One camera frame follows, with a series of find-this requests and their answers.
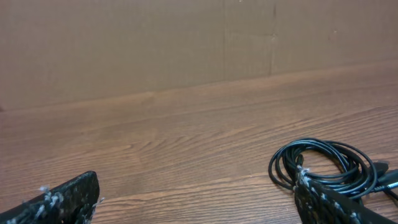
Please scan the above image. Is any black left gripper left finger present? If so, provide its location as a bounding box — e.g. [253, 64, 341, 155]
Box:
[1, 170, 100, 224]

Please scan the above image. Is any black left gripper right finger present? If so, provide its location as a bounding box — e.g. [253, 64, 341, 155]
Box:
[293, 166, 395, 224]

